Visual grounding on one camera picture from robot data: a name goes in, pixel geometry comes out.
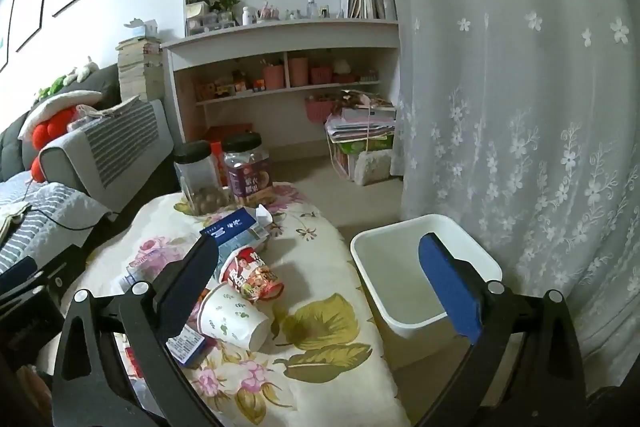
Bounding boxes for red instant noodle cup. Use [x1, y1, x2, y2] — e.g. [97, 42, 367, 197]
[220, 247, 285, 304]

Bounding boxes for striped quilted blanket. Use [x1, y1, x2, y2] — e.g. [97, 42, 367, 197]
[0, 169, 112, 273]

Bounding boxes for stack of old books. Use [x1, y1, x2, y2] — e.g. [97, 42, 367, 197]
[116, 37, 163, 102]

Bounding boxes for white plastic bin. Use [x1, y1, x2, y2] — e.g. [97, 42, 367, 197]
[350, 214, 503, 340]

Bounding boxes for blue white drink carton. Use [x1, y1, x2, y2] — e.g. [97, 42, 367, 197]
[200, 205, 273, 260]

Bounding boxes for white paper cup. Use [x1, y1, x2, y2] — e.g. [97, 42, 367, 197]
[196, 283, 271, 353]

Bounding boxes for tissue box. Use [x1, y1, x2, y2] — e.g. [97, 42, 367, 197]
[125, 18, 158, 38]

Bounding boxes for pink cylinder container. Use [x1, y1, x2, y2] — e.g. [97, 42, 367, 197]
[287, 57, 309, 86]

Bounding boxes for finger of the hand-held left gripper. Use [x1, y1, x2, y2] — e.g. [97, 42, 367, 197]
[32, 248, 87, 295]

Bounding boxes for tall pink pot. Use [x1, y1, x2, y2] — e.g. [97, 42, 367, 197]
[263, 64, 286, 90]

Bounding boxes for white pillow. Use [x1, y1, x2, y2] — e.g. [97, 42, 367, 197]
[18, 90, 103, 140]

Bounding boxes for hanging pink basket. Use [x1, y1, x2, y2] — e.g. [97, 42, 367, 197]
[305, 99, 334, 122]

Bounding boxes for red white snack packet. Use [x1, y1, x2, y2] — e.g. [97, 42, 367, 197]
[122, 347, 151, 408]

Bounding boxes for grey sofa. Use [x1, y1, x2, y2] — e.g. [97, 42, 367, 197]
[0, 64, 176, 278]

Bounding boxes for white lace curtain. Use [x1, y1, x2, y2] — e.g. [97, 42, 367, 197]
[352, 0, 640, 403]

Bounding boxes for red cardboard box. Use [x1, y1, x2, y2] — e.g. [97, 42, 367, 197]
[205, 123, 254, 158]

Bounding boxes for green plush toy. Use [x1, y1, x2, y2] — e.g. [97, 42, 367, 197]
[35, 77, 68, 100]

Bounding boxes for white bookshelf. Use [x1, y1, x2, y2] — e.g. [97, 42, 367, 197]
[161, 0, 401, 145]

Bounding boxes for medium white wall frame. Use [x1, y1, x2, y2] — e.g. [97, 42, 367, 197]
[15, 0, 53, 52]

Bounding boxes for green box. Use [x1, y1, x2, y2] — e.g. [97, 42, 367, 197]
[336, 137, 395, 155]

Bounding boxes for red plush toy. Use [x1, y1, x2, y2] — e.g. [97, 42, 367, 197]
[30, 104, 83, 182]

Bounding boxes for clear storage drawers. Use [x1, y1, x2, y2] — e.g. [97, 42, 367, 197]
[186, 2, 236, 36]

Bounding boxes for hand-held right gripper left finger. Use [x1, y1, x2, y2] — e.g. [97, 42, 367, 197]
[51, 232, 221, 427]

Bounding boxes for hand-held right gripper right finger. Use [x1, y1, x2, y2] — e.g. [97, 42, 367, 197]
[417, 232, 587, 427]

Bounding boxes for purple label jar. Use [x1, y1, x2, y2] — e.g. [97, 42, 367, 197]
[221, 132, 275, 210]

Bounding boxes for white plush toy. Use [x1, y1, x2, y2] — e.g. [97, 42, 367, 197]
[70, 57, 99, 82]

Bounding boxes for floral table cloth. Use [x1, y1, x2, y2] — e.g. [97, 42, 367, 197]
[82, 182, 411, 427]

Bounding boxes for clear jar with black lid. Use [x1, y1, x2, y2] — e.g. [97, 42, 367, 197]
[173, 140, 222, 215]

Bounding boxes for stack of papers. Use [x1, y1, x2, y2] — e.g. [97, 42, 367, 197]
[325, 91, 398, 142]

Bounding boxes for narrow white wall frame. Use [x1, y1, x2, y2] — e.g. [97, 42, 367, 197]
[0, 0, 15, 72]

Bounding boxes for clear plastic bottle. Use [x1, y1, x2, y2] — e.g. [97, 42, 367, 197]
[120, 252, 168, 293]

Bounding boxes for black cable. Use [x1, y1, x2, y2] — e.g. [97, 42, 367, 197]
[22, 187, 101, 231]

